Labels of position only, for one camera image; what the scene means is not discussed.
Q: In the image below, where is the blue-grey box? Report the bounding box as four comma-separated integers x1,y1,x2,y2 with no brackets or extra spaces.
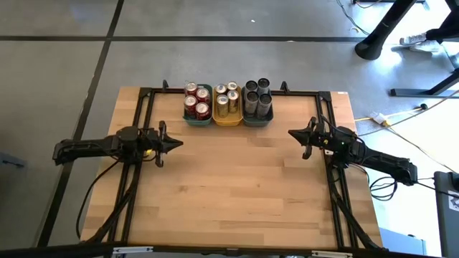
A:
379,227,427,257

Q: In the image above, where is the black cable conduit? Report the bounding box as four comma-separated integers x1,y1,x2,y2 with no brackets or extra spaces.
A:
85,168,139,247
331,189,387,251

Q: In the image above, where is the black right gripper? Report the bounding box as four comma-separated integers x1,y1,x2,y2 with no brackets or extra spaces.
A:
288,115,348,161

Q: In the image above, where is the black camera rig bar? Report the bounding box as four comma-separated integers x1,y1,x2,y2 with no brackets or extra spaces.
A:
0,243,459,258

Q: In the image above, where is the yellow plastic bin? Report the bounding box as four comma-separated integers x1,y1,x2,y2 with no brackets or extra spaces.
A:
212,83,244,128

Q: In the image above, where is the red Coca-Cola can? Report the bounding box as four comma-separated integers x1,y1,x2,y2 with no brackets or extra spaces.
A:
183,95,199,118
184,81,199,97
195,102,212,121
196,87,212,105

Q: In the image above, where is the coiled black cable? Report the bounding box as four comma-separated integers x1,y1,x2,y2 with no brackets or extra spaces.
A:
368,175,399,202

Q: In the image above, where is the black desk foot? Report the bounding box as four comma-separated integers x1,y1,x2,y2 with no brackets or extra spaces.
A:
389,67,459,97

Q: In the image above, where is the grey floor object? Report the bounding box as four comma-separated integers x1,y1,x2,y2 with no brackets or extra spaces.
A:
0,152,28,169

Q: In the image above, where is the silver metal bracket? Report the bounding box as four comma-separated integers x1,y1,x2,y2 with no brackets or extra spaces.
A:
113,246,154,255
311,250,354,258

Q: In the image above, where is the dark teal plastic bin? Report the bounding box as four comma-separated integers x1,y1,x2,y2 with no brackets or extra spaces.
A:
241,85,275,128

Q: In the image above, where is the person's shoe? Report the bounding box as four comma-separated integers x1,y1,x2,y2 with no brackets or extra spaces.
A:
399,31,428,46
409,39,444,54

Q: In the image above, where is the pale yellow cable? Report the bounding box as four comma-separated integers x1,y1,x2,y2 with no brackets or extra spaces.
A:
354,89,459,126

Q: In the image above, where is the dark grey case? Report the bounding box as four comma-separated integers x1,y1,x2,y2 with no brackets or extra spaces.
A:
433,171,459,258

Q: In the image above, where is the thin black cable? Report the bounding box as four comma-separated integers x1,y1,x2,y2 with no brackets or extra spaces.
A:
75,157,121,240

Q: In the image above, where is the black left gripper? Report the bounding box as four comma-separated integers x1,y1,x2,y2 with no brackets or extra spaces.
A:
138,120,185,168

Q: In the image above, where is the person's leg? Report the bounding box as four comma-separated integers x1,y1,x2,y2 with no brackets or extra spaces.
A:
426,0,459,46

